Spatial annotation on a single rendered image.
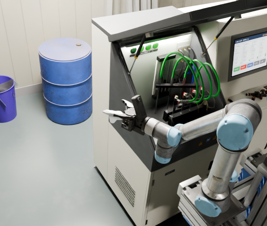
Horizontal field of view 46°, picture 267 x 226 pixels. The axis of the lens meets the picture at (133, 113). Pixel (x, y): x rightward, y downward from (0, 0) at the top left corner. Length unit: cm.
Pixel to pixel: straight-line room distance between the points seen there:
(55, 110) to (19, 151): 57
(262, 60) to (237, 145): 164
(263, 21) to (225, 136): 159
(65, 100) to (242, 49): 185
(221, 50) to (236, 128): 128
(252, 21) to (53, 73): 188
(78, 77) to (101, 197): 122
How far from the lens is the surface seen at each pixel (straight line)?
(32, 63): 395
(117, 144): 238
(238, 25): 240
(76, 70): 319
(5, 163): 328
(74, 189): 296
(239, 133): 111
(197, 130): 138
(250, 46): 255
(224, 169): 127
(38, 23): 377
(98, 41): 219
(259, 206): 166
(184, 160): 221
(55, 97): 338
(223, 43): 233
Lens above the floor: 233
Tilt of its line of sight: 38 degrees down
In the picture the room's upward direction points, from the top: 5 degrees clockwise
